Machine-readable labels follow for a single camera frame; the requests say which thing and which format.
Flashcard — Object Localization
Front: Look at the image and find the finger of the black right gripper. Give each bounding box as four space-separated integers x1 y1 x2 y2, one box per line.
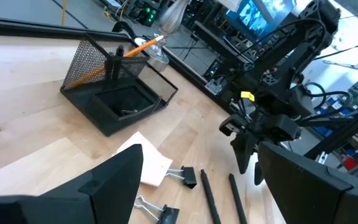
231 132 259 174
253 155 265 187

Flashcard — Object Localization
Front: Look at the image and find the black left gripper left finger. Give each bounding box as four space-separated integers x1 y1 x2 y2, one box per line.
0 143 144 224

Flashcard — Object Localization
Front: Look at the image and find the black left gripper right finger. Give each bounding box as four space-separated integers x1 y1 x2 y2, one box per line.
258 141 358 224

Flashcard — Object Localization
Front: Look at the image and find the black marker pen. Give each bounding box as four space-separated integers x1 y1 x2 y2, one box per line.
227 173 249 224
200 169 223 224

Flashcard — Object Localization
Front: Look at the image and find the black binder clip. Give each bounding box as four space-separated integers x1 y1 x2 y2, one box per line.
133 195 180 224
165 166 198 190

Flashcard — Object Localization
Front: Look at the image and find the pink sticky note pad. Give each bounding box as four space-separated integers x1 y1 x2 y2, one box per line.
112 131 174 188

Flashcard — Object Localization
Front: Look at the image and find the slim black pen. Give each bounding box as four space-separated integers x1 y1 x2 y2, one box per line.
110 45 126 90

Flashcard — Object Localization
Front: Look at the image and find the yellow pencil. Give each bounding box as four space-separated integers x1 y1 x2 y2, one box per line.
68 34 167 90

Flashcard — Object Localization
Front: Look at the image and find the black mesh desk organizer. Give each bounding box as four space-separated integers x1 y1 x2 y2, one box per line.
60 30 179 138

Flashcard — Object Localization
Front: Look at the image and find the blue display screen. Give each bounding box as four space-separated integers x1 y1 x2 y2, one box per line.
225 0 295 38

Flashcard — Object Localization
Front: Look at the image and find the yellow cable tag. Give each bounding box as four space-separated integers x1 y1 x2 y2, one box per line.
240 90 256 103

